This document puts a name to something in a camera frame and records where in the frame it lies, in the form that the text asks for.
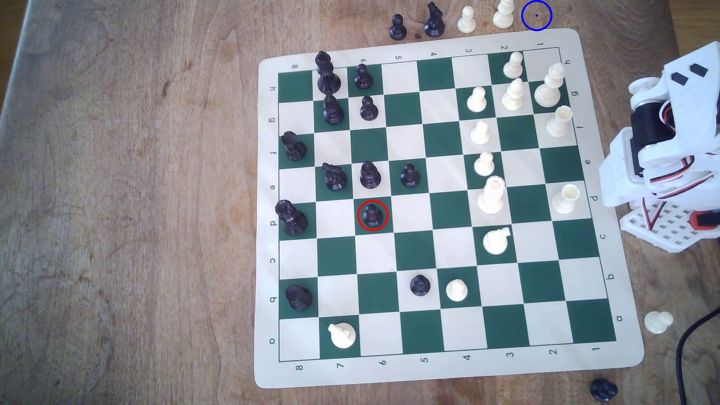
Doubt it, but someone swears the black chess king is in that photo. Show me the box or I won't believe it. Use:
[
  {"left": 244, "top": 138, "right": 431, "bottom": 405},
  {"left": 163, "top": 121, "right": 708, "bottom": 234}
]
[{"left": 315, "top": 51, "right": 342, "bottom": 95}]

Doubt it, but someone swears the black chess rook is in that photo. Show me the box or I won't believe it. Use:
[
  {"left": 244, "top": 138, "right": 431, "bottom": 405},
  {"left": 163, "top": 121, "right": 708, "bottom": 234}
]
[
  {"left": 286, "top": 285, "right": 313, "bottom": 312},
  {"left": 281, "top": 131, "right": 308, "bottom": 162}
]

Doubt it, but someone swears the white chess queen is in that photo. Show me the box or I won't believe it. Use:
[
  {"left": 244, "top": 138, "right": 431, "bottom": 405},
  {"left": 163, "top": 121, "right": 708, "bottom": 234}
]
[{"left": 477, "top": 175, "right": 506, "bottom": 215}]

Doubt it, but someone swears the red black table clamp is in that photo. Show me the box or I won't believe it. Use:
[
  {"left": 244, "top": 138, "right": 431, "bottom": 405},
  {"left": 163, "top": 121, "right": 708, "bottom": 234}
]
[{"left": 690, "top": 210, "right": 720, "bottom": 231}]

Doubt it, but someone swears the black pawn centre left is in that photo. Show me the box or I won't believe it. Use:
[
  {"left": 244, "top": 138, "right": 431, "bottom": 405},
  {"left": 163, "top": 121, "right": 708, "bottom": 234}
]
[{"left": 359, "top": 160, "right": 382, "bottom": 189}]

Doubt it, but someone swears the white chess knight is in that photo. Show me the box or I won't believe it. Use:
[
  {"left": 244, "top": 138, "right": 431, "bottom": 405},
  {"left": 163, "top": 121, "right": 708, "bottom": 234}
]
[{"left": 483, "top": 226, "right": 512, "bottom": 256}]

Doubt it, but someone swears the black chess bishop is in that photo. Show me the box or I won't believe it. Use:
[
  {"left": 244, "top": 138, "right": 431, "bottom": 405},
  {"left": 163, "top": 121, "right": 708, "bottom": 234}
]
[{"left": 322, "top": 94, "right": 345, "bottom": 125}]

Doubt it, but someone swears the black cable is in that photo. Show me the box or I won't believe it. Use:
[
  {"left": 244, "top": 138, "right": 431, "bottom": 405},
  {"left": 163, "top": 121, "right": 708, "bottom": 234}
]
[{"left": 676, "top": 306, "right": 720, "bottom": 405}]

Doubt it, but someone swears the white chess bishop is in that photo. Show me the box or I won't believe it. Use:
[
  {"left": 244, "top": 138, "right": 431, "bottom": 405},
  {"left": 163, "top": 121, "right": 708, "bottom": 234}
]
[
  {"left": 493, "top": 0, "right": 515, "bottom": 30},
  {"left": 502, "top": 78, "right": 525, "bottom": 111}
]

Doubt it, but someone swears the cream white chess piece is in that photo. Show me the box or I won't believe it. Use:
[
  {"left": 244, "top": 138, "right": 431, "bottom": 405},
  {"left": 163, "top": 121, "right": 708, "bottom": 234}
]
[{"left": 328, "top": 322, "right": 357, "bottom": 350}]

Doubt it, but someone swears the black chess queen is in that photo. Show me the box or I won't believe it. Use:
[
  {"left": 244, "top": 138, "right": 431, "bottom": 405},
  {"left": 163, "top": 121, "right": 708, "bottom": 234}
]
[{"left": 275, "top": 199, "right": 308, "bottom": 236}]

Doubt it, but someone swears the black chess knight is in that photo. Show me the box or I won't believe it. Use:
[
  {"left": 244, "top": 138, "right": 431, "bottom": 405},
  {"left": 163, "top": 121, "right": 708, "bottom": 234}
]
[
  {"left": 423, "top": 1, "right": 446, "bottom": 38},
  {"left": 322, "top": 162, "right": 348, "bottom": 191}
]

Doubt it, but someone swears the white chess rook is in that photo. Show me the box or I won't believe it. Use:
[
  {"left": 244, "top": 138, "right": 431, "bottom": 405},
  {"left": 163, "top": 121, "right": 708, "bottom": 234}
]
[
  {"left": 547, "top": 105, "right": 574, "bottom": 139},
  {"left": 550, "top": 184, "right": 581, "bottom": 215}
]

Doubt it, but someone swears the white chess king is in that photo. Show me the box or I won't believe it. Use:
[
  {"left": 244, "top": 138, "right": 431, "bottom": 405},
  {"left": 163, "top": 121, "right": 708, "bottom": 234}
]
[{"left": 534, "top": 62, "right": 565, "bottom": 108}]

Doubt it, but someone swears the white perforated base plate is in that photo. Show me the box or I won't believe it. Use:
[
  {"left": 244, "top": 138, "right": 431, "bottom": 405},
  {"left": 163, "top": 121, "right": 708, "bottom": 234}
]
[{"left": 620, "top": 197, "right": 720, "bottom": 253}]

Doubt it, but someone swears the green white chess board mat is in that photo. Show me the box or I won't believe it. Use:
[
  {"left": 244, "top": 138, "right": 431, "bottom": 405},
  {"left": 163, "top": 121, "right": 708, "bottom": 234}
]
[{"left": 254, "top": 28, "right": 645, "bottom": 389}]

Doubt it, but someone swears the small black chess piece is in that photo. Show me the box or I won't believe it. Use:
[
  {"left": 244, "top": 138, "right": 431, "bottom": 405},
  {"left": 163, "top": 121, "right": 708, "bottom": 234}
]
[{"left": 589, "top": 378, "right": 619, "bottom": 403}]

